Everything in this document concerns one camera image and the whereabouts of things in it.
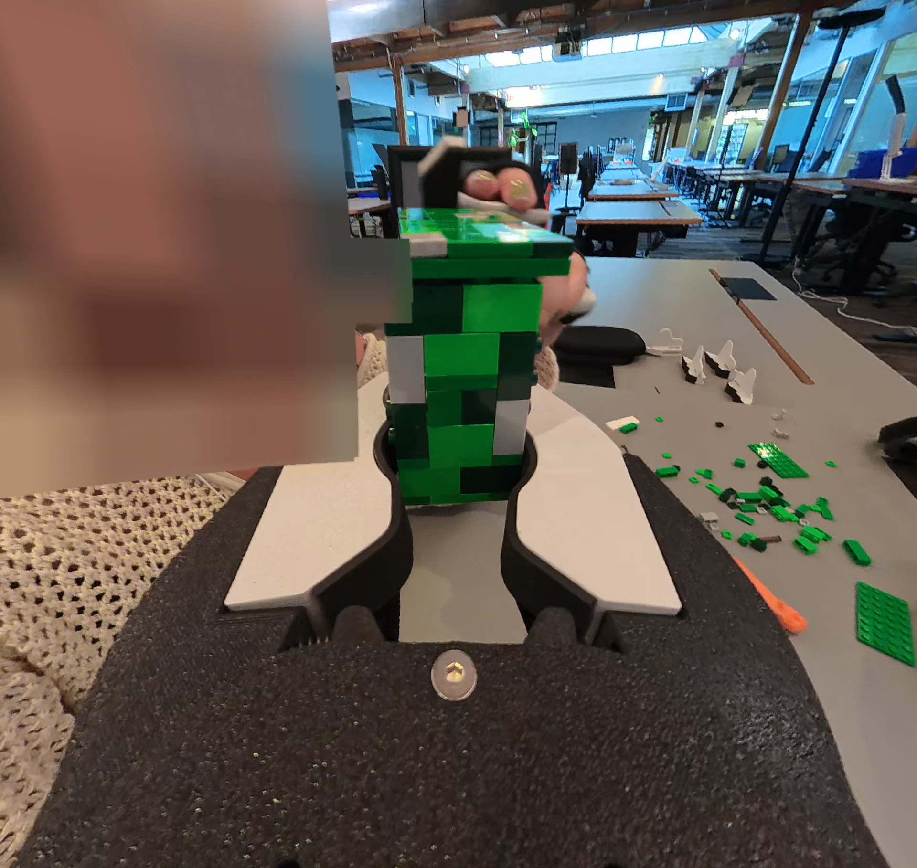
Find black light stand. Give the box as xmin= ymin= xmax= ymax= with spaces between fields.
xmin=758 ymin=9 xmax=907 ymax=267

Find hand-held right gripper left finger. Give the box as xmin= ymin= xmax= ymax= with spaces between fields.
xmin=224 ymin=380 xmax=415 ymax=618

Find green lego plate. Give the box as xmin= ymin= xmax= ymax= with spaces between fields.
xmin=856 ymin=582 xmax=917 ymax=668
xmin=748 ymin=442 xmax=809 ymax=480

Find pile of loose lego bricks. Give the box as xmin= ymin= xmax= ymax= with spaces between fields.
xmin=655 ymin=415 xmax=875 ymax=568

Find orange brick separator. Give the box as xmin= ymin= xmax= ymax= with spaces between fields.
xmin=732 ymin=556 xmax=808 ymax=634

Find tall green lego block tower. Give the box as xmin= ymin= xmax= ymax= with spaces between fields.
xmin=384 ymin=205 xmax=576 ymax=507

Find row of wooden office desks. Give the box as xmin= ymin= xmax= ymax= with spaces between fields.
xmin=573 ymin=155 xmax=917 ymax=289

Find person's left hand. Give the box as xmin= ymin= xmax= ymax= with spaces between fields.
xmin=462 ymin=168 xmax=593 ymax=348

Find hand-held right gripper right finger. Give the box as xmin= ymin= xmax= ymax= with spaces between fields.
xmin=500 ymin=384 xmax=683 ymax=617

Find cream knit sweater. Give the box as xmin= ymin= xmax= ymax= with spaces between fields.
xmin=0 ymin=476 xmax=248 ymax=868

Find black zip pouch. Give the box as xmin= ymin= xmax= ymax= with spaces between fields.
xmin=557 ymin=325 xmax=647 ymax=369

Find blue storage bins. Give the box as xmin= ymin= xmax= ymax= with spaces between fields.
xmin=845 ymin=150 xmax=917 ymax=181

